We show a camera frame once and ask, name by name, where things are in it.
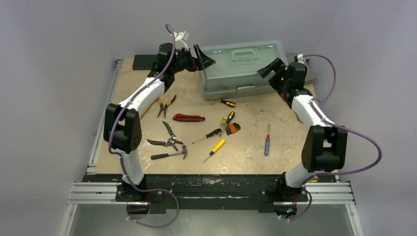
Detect blue red screwdriver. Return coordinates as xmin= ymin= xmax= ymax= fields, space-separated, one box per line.
xmin=264 ymin=124 xmax=270 ymax=156

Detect black handled screwdriver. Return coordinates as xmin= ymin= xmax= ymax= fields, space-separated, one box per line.
xmin=192 ymin=128 xmax=222 ymax=144

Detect black network switch box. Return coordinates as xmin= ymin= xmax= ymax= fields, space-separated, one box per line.
xmin=132 ymin=54 xmax=157 ymax=70

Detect orange hex key set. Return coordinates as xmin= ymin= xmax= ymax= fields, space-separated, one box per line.
xmin=225 ymin=122 xmax=241 ymax=135

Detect red black utility knife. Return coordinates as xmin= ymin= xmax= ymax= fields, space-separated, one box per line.
xmin=173 ymin=114 xmax=206 ymax=122

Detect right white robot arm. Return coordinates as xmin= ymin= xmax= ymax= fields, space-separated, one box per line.
xmin=257 ymin=56 xmax=348 ymax=200

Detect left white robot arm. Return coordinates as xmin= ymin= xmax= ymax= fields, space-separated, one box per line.
xmin=103 ymin=43 xmax=216 ymax=201

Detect black yellow stubby screwdriver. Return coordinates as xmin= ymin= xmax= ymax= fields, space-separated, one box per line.
xmin=220 ymin=111 xmax=235 ymax=128

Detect grey plastic case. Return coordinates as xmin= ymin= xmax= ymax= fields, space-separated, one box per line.
xmin=286 ymin=54 xmax=317 ymax=85

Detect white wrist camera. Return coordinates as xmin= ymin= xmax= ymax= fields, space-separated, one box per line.
xmin=294 ymin=54 xmax=308 ymax=65
xmin=174 ymin=30 xmax=189 ymax=50

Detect yellow handled pliers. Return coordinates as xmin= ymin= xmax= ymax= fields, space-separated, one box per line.
xmin=140 ymin=98 xmax=159 ymax=119

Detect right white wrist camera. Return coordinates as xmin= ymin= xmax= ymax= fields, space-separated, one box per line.
xmin=294 ymin=54 xmax=308 ymax=65

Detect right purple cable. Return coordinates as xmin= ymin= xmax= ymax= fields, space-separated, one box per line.
xmin=278 ymin=54 xmax=383 ymax=222

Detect yellow black needle pliers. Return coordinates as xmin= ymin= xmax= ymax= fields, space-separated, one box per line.
xmin=156 ymin=94 xmax=177 ymax=118

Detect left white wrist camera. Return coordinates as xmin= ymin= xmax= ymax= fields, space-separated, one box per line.
xmin=174 ymin=30 xmax=189 ymax=50

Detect yellow handled screwdriver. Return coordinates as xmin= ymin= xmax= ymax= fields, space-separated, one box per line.
xmin=203 ymin=139 xmax=226 ymax=163

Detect translucent green tool box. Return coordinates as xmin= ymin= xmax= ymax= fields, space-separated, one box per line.
xmin=200 ymin=40 xmax=288 ymax=100

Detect black pruning shears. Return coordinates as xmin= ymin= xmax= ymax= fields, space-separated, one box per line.
xmin=147 ymin=121 xmax=184 ymax=152

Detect black handled hammer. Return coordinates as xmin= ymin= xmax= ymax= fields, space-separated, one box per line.
xmin=150 ymin=145 xmax=188 ymax=160

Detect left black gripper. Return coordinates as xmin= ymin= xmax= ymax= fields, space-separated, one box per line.
xmin=171 ymin=45 xmax=215 ymax=74

